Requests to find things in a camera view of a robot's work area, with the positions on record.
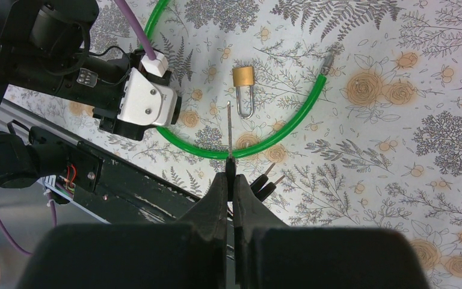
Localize brass padlock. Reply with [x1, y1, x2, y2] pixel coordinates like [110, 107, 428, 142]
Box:
[232, 66, 255, 119]

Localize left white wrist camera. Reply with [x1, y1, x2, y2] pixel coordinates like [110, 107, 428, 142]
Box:
[117, 51, 182, 127]

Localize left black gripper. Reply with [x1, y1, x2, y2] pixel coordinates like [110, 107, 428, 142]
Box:
[54, 52, 171, 140]

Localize floral table mat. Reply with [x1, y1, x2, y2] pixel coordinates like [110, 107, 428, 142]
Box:
[4, 0, 462, 289]

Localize black headed keys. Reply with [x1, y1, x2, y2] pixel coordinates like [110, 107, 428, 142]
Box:
[224, 100, 287, 202]

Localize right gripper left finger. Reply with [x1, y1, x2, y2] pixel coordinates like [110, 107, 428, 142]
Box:
[17, 173, 227, 288]

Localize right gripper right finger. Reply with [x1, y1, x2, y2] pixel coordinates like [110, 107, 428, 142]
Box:
[233, 175, 429, 288]

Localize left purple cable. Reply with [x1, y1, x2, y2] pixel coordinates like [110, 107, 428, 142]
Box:
[113, 0, 158, 61]

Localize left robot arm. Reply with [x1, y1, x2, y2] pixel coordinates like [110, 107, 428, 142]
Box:
[0, 1, 181, 141]

